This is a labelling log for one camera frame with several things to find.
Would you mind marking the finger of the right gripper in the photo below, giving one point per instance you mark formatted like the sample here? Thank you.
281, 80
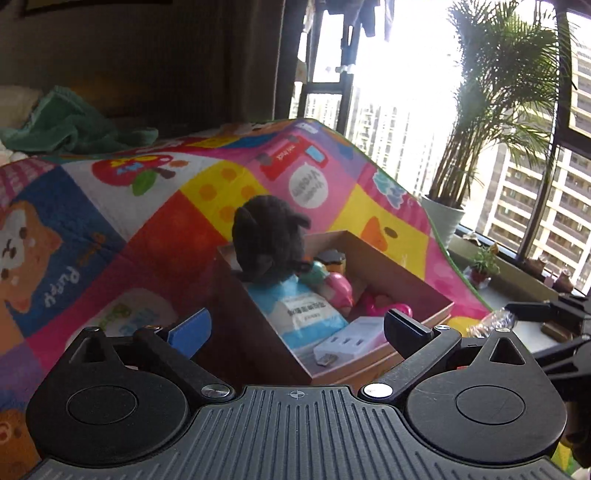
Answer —
540, 312

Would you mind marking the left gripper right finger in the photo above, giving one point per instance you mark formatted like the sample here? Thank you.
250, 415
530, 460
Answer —
425, 351

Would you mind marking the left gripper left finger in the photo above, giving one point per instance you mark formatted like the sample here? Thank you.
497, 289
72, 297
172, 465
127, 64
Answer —
168, 351

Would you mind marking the white battery case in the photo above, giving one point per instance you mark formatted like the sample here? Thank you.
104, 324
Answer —
360, 337

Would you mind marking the white card box red text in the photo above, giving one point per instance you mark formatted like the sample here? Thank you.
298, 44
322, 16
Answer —
337, 290

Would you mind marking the yellow pudding toy brown lid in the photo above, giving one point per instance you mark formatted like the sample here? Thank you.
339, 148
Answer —
333, 260

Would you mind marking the blue white wipes pack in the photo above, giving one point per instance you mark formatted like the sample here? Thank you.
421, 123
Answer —
300, 316

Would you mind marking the black plush toy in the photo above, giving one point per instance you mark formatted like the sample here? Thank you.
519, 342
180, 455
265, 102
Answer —
268, 238

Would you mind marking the green pink figurine toy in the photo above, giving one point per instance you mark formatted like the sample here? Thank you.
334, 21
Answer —
315, 275

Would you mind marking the small potted plant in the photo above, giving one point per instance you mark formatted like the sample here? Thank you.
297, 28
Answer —
484, 266

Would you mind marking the pink cardboard box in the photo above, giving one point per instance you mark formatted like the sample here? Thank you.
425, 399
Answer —
245, 349

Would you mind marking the colourful cartoon play mat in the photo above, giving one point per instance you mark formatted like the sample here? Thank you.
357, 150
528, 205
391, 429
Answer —
126, 239

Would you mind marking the white plant pot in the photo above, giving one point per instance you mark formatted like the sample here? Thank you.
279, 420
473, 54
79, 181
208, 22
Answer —
444, 219

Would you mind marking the potted palm plant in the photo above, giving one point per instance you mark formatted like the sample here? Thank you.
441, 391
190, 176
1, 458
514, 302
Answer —
509, 90

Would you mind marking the green towel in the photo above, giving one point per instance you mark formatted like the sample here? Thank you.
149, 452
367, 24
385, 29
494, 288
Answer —
62, 122

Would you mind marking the beige pillow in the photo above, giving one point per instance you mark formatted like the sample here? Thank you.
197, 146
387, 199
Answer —
16, 105

